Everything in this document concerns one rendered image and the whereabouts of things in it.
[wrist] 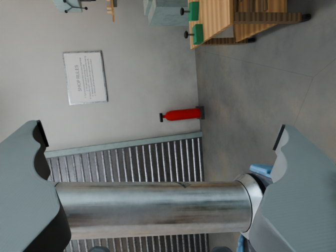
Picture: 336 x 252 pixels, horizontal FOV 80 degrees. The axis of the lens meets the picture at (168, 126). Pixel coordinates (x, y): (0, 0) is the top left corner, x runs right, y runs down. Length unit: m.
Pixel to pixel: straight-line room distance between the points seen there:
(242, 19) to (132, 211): 1.07
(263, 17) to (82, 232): 1.23
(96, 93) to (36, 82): 0.70
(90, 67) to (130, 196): 2.46
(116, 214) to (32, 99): 2.60
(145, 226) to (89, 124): 2.42
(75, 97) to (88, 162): 0.84
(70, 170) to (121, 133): 0.78
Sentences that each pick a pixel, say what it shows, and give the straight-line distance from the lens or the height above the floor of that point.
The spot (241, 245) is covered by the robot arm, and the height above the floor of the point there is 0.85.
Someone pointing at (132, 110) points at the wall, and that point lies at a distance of 2.76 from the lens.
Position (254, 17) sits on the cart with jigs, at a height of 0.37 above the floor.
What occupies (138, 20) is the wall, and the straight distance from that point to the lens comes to 2.97.
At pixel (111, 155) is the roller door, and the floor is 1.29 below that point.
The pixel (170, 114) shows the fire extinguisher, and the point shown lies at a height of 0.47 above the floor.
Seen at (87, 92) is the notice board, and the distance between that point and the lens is 2.77.
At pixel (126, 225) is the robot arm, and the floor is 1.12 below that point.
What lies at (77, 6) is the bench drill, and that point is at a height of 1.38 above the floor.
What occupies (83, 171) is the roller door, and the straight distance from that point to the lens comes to 2.89.
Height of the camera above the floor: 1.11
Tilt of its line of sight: 13 degrees down
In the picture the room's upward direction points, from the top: 97 degrees counter-clockwise
